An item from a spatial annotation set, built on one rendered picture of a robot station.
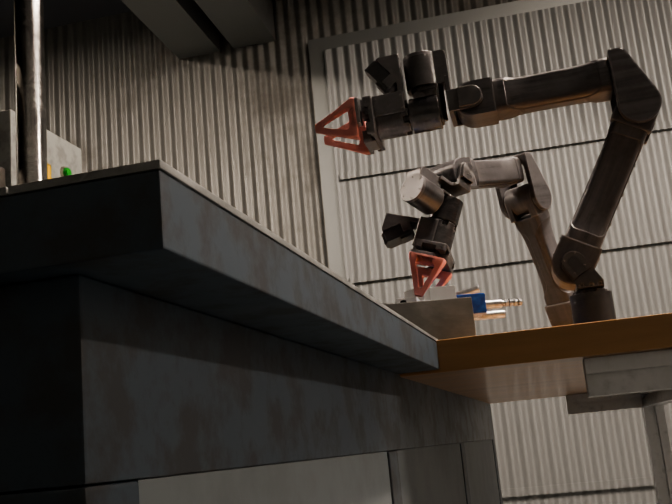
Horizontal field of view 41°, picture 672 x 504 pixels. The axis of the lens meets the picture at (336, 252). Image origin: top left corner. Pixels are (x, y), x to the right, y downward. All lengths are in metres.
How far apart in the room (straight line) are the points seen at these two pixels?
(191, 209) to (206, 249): 0.02
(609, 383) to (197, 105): 3.32
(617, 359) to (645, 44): 2.93
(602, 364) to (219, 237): 0.76
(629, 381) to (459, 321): 0.22
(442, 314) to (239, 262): 0.74
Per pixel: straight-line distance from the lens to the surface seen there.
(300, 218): 3.93
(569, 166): 3.79
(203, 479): 0.52
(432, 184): 1.67
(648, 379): 1.14
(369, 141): 1.49
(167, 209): 0.38
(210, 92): 4.24
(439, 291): 1.24
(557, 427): 3.64
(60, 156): 2.26
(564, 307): 1.97
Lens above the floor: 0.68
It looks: 12 degrees up
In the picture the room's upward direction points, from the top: 5 degrees counter-clockwise
